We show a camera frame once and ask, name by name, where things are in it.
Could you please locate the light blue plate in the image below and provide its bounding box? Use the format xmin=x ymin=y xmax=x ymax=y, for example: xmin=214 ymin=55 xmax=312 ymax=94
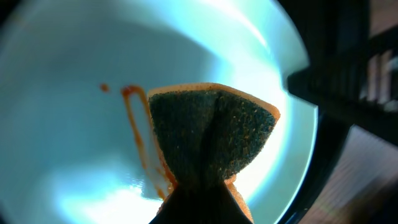
xmin=1 ymin=0 xmax=318 ymax=223

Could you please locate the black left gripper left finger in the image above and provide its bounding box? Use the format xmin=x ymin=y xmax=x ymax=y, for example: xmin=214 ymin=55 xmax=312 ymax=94
xmin=149 ymin=185 xmax=200 ymax=224

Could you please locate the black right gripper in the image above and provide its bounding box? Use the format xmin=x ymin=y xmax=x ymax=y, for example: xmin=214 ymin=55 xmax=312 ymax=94
xmin=280 ymin=0 xmax=397 ymax=144

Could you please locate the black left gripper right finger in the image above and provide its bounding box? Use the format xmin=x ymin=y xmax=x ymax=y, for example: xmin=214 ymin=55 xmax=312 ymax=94
xmin=200 ymin=183 xmax=252 ymax=224

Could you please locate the orange green scrub sponge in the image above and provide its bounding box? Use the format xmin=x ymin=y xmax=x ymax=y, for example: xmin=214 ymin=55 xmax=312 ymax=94
xmin=148 ymin=83 xmax=280 ymax=223

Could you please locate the black round tray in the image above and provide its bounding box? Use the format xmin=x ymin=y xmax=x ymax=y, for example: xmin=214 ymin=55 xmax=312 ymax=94
xmin=278 ymin=111 xmax=351 ymax=224

